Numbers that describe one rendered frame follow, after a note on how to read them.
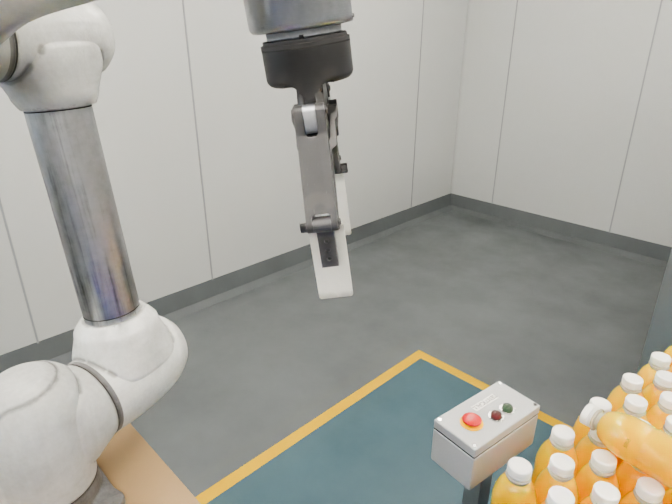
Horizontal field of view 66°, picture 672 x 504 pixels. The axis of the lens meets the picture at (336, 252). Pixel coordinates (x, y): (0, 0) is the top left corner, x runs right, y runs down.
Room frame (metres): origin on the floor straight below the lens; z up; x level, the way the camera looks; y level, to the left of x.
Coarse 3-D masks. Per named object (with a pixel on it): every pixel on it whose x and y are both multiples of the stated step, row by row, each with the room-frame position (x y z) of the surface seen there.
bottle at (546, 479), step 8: (544, 472) 0.66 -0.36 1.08; (552, 472) 0.65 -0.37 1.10; (536, 480) 0.67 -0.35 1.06; (544, 480) 0.65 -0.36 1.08; (552, 480) 0.64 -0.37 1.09; (560, 480) 0.64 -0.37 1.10; (568, 480) 0.64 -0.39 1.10; (536, 488) 0.66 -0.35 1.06; (544, 488) 0.64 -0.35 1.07; (568, 488) 0.63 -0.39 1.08; (576, 488) 0.64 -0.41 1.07; (544, 496) 0.64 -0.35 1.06; (576, 496) 0.63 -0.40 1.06
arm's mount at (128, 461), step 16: (128, 432) 0.84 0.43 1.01; (112, 448) 0.80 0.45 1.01; (128, 448) 0.80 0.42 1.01; (144, 448) 0.79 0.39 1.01; (112, 464) 0.75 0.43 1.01; (128, 464) 0.75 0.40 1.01; (144, 464) 0.75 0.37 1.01; (160, 464) 0.75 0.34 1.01; (112, 480) 0.72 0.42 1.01; (128, 480) 0.72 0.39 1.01; (144, 480) 0.71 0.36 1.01; (160, 480) 0.71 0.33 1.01; (176, 480) 0.71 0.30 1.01; (128, 496) 0.68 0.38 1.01; (144, 496) 0.68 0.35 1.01; (160, 496) 0.68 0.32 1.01; (176, 496) 0.68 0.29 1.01; (192, 496) 0.68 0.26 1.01
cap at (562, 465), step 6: (552, 456) 0.67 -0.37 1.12; (558, 456) 0.67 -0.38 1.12; (564, 456) 0.67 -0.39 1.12; (552, 462) 0.65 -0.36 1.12; (558, 462) 0.65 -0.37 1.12; (564, 462) 0.65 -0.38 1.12; (570, 462) 0.65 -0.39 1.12; (552, 468) 0.65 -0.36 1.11; (558, 468) 0.64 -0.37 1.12; (564, 468) 0.64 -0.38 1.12; (570, 468) 0.64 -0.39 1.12; (558, 474) 0.64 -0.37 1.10; (564, 474) 0.64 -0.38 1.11; (570, 474) 0.64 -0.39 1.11
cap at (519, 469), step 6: (510, 462) 0.65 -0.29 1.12; (516, 462) 0.65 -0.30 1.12; (522, 462) 0.65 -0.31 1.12; (528, 462) 0.65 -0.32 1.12; (510, 468) 0.64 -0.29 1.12; (516, 468) 0.64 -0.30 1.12; (522, 468) 0.64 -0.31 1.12; (528, 468) 0.64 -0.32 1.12; (510, 474) 0.64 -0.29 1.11; (516, 474) 0.63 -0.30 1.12; (522, 474) 0.63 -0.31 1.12; (528, 474) 0.63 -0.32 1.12; (516, 480) 0.63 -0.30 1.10; (522, 480) 0.63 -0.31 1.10
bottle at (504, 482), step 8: (504, 472) 0.67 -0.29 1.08; (504, 480) 0.65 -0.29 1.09; (512, 480) 0.63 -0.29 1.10; (528, 480) 0.63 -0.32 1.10; (496, 488) 0.65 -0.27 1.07; (504, 488) 0.64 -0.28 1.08; (512, 488) 0.63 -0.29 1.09; (520, 488) 0.63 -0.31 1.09; (528, 488) 0.63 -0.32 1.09; (496, 496) 0.64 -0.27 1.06; (504, 496) 0.63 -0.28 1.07; (512, 496) 0.62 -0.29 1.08; (520, 496) 0.62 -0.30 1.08; (528, 496) 0.62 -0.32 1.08; (536, 496) 0.64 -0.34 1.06
